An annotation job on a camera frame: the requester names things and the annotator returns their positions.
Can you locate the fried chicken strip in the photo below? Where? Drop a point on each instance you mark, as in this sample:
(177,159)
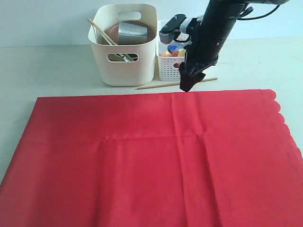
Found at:
(164,55)

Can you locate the white perforated basket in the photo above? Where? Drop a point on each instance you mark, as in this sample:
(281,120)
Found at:
(165,64)

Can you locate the red toy sausage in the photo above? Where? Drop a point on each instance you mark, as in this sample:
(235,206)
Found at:
(175,56)

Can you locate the cream plastic bin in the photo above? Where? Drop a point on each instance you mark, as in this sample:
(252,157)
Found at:
(120,73)

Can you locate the brown wooden plate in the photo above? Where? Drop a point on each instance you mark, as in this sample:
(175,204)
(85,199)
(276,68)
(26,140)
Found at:
(113,30)

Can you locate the yellow lemon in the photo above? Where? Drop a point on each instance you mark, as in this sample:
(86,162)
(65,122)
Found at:
(181,53)

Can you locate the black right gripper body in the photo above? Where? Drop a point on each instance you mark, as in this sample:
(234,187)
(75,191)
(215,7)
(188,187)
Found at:
(207,42)

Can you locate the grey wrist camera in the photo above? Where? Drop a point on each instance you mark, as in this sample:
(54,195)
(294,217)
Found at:
(177,29)

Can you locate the metal table knife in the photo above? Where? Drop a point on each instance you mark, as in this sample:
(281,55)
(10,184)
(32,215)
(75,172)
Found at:
(122,57)

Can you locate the blue white milk carton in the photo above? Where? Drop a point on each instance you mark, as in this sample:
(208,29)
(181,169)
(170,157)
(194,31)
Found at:
(175,46)

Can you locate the stainless steel cup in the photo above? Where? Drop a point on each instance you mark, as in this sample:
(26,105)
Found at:
(131,34)

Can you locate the wooden chopstick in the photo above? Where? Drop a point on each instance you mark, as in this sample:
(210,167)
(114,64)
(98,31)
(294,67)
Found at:
(171,84)
(107,37)

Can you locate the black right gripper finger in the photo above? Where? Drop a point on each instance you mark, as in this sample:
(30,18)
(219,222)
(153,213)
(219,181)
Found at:
(198,77)
(185,79)

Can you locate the red tablecloth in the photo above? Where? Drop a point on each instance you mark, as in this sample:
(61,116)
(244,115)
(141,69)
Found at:
(198,159)

